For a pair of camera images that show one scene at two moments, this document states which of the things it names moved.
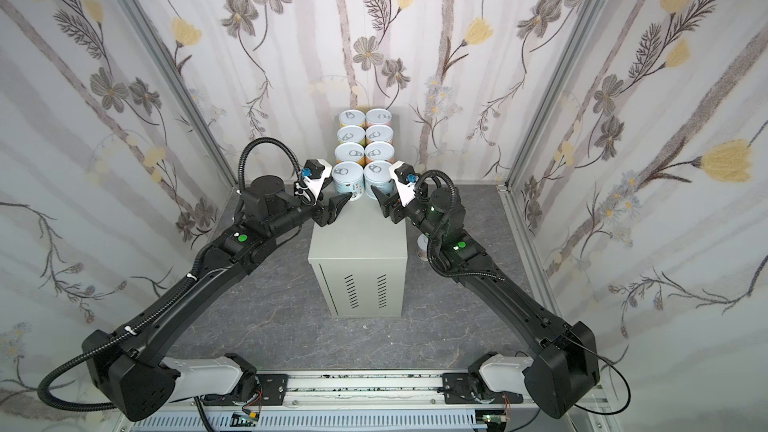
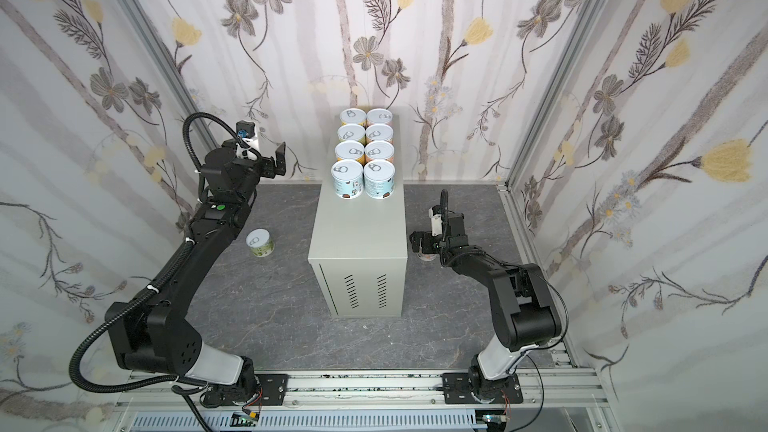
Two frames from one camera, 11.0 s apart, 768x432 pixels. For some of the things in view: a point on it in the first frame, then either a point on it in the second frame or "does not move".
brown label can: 380,133 does not move
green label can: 351,134 does not move
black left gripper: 328,214 to 267,165
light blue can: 348,177 does not move
